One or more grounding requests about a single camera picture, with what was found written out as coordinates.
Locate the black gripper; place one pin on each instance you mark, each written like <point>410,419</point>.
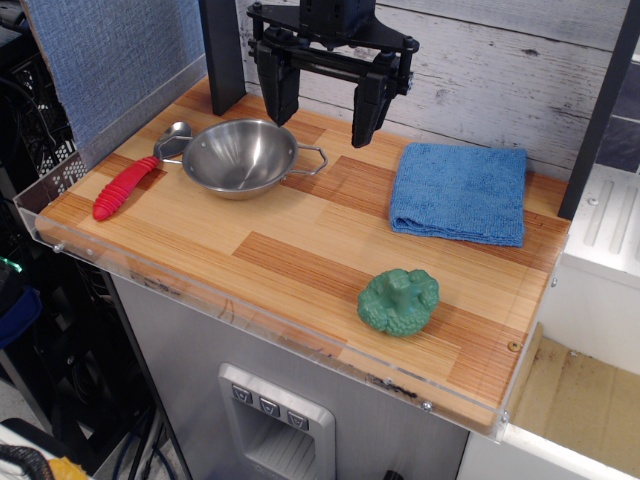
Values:
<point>340,39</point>

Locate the stainless steel bowl with handles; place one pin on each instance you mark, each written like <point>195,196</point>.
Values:
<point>235,159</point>

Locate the blue folded cloth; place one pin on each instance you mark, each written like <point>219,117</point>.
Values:
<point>463,193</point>

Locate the blue fabric panel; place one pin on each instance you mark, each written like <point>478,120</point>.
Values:
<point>117,64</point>

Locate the green toy broccoli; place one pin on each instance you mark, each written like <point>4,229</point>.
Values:
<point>399,302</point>

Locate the black plastic crate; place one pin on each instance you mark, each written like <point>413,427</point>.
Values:
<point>37,121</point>

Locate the clear acrylic edge guard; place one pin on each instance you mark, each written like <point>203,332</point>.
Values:
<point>288,266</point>

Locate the silver toy fridge cabinet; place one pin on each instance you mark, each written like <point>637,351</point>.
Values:
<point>183,349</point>

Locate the silver ice dispenser panel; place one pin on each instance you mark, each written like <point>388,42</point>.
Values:
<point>277,433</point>

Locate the white toy sink unit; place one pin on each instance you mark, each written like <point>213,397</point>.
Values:
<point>574,410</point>

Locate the black vertical post left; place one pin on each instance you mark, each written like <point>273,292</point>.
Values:
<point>223,53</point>

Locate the black vertical post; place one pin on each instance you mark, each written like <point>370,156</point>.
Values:
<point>223,53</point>
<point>613,81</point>

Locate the spoon with red handle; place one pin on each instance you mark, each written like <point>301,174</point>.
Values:
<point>131,178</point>

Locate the black vertical post right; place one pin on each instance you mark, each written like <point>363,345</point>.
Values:
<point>613,81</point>

